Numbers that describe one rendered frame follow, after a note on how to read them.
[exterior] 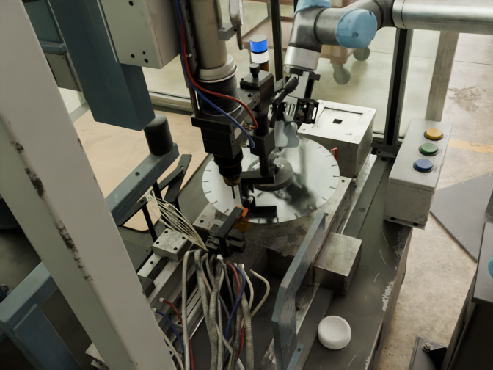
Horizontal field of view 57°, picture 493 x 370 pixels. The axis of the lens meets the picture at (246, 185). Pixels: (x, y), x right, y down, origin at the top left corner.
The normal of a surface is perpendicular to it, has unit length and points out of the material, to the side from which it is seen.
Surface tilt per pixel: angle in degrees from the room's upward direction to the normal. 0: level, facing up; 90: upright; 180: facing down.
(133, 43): 90
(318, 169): 0
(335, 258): 0
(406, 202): 90
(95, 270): 90
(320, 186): 0
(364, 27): 80
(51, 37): 90
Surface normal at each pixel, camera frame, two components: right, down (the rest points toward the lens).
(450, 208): -0.11, -0.75
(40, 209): -0.44, 0.63
